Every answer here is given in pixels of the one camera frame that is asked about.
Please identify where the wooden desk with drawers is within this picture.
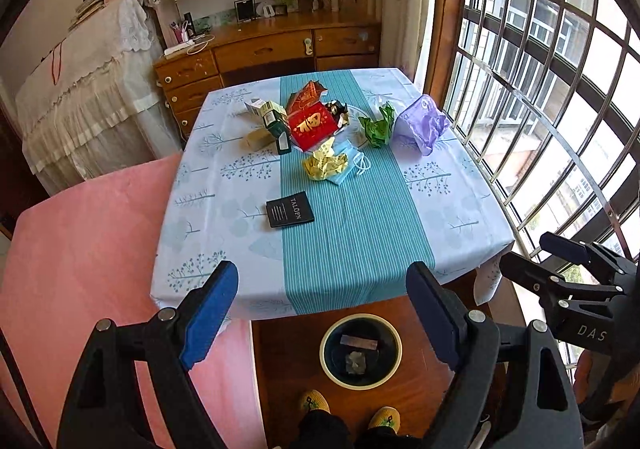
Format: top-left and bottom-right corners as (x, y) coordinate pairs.
(154, 11), (381, 139)

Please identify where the white purple carton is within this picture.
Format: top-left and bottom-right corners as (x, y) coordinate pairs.
(245, 98), (272, 117)

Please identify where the beige paper bag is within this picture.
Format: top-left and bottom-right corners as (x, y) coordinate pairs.
(345, 351), (367, 375)

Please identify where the pink long carton box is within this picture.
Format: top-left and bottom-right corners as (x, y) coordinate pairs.
(340, 334), (378, 351)

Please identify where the green plastic bag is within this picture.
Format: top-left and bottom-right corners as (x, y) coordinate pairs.
(358, 102), (395, 149)

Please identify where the right yellow slipper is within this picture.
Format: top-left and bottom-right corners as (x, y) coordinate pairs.
(368, 406), (400, 434)

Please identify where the left yellow slipper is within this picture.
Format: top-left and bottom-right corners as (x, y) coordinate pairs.
(299, 389), (331, 414)

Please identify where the yellow paper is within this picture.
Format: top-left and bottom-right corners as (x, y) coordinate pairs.
(303, 137), (348, 181)

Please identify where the beige cardboard box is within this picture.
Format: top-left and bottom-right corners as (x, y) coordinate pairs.
(245, 128), (276, 151)

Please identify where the blue face mask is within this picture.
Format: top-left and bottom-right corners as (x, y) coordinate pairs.
(328, 140), (371, 186)

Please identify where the green yellow medicine box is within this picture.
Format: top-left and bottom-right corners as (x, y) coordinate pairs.
(260, 101), (292, 155)

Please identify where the orange foil heat-patch pouch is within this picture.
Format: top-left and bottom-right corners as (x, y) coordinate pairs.
(285, 80), (326, 116)

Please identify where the person's right hand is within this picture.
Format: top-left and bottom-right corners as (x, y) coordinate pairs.
(573, 351), (639, 405)

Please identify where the metal window grille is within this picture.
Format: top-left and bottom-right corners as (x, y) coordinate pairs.
(444, 0), (639, 284)

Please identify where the blue white patterned tablecloth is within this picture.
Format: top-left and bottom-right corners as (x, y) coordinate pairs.
(151, 68), (513, 319)

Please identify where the red envelope with gold character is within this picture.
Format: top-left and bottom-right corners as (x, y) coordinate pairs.
(288, 102), (338, 151)

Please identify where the black gold foil wrapper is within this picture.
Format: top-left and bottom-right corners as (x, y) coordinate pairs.
(326, 100), (349, 129)

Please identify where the round cream trash bin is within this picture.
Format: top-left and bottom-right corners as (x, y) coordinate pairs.
(319, 313), (404, 391)

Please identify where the purple plastic package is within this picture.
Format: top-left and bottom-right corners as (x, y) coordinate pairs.
(392, 94), (449, 156)

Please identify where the yellow slipper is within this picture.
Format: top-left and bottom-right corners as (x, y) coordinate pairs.
(299, 389), (331, 414)
(368, 406), (400, 434)

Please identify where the black small booklet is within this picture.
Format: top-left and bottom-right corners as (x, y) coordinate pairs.
(266, 192), (314, 228)

